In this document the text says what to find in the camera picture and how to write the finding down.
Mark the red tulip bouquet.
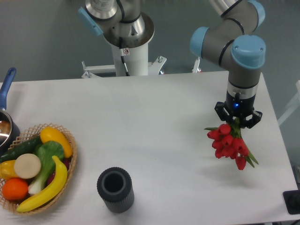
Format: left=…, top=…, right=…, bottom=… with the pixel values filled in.
left=205, top=118, right=259, bottom=170

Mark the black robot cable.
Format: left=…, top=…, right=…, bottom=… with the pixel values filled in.
left=118, top=37, right=131, bottom=77

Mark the green bok choy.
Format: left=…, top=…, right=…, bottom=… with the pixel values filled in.
left=28, top=141, right=64, bottom=195

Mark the orange fruit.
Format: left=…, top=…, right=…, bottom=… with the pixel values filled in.
left=2, top=178, right=28, bottom=201

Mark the black device at edge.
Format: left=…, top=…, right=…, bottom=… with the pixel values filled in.
left=283, top=190, right=300, bottom=215

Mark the yellow banana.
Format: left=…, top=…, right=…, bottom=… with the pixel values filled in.
left=16, top=156, right=68, bottom=213

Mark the white frame at right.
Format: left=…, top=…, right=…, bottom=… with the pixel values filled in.
left=277, top=80, right=300, bottom=126

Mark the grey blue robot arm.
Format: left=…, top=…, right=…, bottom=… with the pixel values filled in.
left=78, top=0, right=266, bottom=128

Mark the blue handled saucepan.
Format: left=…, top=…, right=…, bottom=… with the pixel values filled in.
left=0, top=67, right=20, bottom=155

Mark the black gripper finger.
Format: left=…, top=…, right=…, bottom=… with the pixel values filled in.
left=215, top=102, right=233, bottom=122
left=242, top=111, right=263, bottom=128

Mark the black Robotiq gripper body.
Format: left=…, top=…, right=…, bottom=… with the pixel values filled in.
left=224, top=92, right=255, bottom=118

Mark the dark grey ribbed vase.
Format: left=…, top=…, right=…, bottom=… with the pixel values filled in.
left=97, top=167, right=135, bottom=213

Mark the yellow bell pepper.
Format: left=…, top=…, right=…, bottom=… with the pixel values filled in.
left=0, top=160, right=19, bottom=180

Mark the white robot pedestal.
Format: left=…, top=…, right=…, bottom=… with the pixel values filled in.
left=81, top=11, right=167, bottom=79

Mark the woven wicker basket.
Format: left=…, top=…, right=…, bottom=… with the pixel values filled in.
left=0, top=123, right=77, bottom=216

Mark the beige round disc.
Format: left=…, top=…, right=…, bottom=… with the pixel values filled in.
left=14, top=153, right=41, bottom=179

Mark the red fruit in basket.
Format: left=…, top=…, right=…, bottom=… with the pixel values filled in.
left=46, top=158, right=70, bottom=185

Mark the green cucumber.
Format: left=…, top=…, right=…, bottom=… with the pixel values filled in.
left=0, top=136, right=42, bottom=163

